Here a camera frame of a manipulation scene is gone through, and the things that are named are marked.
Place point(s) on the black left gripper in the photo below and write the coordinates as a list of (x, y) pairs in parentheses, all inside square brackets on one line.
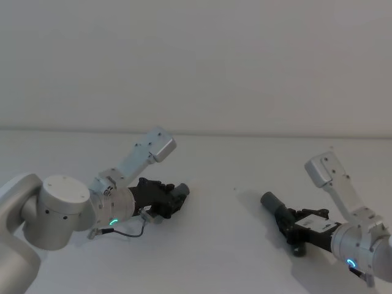
[(151, 196)]

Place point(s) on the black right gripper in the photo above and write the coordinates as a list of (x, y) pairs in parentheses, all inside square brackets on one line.
[(315, 231)]

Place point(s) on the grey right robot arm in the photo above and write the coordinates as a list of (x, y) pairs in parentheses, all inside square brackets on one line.
[(355, 242)]

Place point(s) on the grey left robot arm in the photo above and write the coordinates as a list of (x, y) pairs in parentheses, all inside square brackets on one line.
[(61, 199)]

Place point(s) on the white table cloth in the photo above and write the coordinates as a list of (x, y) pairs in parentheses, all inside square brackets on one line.
[(214, 260)]

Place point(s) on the white curtain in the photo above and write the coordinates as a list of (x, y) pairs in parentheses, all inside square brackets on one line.
[(196, 61)]

